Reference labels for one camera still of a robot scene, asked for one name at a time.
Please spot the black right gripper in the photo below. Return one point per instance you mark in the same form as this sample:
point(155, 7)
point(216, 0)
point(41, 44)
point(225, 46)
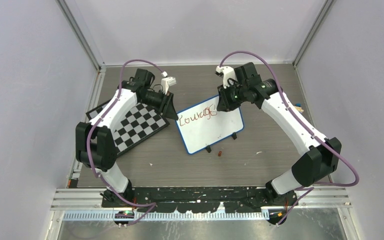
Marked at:
point(225, 104)

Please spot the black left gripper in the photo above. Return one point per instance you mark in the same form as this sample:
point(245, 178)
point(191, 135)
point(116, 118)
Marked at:
point(168, 110)

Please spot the black white chessboard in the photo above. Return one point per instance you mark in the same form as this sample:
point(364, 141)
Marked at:
point(138, 125)

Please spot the blue framed whiteboard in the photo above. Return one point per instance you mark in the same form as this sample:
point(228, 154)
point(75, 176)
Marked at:
point(202, 125)

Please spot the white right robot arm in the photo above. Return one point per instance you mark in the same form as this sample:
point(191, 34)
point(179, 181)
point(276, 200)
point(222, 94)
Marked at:
point(317, 152)

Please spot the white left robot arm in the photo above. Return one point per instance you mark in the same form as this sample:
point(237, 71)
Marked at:
point(95, 146)

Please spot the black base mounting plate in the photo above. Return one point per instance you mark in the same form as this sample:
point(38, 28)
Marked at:
point(234, 199)

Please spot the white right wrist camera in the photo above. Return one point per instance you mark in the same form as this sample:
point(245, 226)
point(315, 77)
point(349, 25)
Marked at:
point(227, 74)

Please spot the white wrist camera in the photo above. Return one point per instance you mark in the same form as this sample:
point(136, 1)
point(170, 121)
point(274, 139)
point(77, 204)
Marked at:
point(167, 81)
point(227, 74)

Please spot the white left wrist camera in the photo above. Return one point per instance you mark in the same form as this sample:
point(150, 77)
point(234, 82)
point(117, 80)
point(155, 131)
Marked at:
point(167, 81)

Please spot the aluminium frame rail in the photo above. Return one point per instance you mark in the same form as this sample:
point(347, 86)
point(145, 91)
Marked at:
point(76, 20)

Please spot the white slotted cable duct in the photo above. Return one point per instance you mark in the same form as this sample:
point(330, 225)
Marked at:
point(129, 215)

